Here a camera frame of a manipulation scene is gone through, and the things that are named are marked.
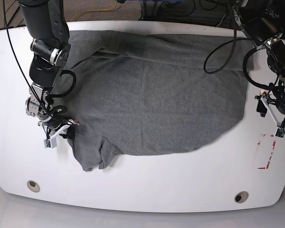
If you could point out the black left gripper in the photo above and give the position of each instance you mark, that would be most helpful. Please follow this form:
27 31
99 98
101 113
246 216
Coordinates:
262 110

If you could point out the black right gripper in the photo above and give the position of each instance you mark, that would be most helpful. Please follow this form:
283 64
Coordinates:
55 124

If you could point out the grey t-shirt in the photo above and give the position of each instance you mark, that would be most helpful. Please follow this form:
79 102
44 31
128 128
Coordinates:
149 95

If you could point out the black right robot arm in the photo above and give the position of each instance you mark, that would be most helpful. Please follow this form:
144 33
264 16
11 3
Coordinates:
46 24

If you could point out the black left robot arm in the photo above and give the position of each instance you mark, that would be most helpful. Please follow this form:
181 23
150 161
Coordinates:
259 20

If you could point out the red tape rectangle marking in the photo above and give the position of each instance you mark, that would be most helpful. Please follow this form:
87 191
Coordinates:
264 151

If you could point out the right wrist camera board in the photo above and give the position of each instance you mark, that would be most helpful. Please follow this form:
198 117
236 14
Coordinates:
50 143

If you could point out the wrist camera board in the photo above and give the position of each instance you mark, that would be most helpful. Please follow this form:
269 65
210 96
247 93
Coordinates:
280 133
50 143

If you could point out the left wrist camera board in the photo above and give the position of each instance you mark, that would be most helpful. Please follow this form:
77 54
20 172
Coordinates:
280 133

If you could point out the left table cable grommet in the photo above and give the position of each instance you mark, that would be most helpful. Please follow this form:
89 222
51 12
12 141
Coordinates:
33 186

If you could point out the table cable grommet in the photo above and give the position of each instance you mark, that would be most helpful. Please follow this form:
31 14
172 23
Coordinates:
241 197
33 186

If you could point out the right table cable grommet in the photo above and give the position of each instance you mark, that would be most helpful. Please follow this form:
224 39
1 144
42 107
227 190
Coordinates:
241 197

